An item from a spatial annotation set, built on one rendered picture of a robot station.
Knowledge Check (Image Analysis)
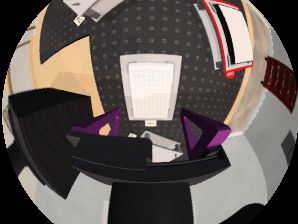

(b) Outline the white multiwell plate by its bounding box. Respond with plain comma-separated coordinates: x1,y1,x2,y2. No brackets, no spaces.
129,63,174,118

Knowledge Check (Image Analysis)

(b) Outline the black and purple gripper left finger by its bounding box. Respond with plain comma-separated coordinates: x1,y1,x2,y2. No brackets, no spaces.
70,108,122,136

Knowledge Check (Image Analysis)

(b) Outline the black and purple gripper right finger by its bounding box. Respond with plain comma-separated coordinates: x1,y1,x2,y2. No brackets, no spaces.
180,108,232,160

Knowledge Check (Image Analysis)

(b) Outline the grey rectangular frame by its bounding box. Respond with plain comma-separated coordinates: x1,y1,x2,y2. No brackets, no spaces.
120,54,182,120

